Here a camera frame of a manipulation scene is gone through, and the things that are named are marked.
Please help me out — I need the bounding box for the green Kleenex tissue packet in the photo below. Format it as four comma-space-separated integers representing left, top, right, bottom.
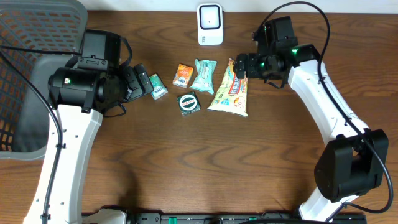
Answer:
149, 74, 168, 100

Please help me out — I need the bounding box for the orange tissue packet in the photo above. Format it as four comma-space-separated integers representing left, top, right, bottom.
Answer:
172, 64, 194, 88

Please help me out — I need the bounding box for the large yellow snack bag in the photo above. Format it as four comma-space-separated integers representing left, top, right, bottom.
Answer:
207, 58, 248, 117

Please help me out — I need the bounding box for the dark green Zam-Buk box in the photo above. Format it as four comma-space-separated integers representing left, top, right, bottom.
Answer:
177, 91, 201, 116

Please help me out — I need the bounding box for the light teal snack packet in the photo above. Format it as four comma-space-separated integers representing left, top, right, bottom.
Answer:
190, 59, 217, 95

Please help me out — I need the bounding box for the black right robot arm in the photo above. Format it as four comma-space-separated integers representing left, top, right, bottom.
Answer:
233, 16, 389, 222

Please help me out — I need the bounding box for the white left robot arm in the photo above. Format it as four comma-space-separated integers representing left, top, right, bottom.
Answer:
24, 29, 154, 223

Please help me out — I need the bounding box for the white barcode scanner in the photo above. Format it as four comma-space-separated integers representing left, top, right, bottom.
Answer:
197, 3, 224, 46

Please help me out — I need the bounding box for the grey plastic mesh basket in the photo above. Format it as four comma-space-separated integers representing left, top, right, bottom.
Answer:
1, 0, 88, 161

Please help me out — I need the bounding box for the black right camera cable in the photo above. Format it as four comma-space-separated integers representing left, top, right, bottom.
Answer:
261, 1, 394, 215

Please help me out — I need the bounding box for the black camera cable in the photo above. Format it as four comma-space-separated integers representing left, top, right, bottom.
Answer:
0, 45, 83, 224
261, 1, 394, 215

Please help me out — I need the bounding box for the black left camera cable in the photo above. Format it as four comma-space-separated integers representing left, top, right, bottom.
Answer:
0, 45, 83, 224

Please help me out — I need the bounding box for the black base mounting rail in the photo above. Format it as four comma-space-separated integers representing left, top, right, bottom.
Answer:
82, 212, 368, 224

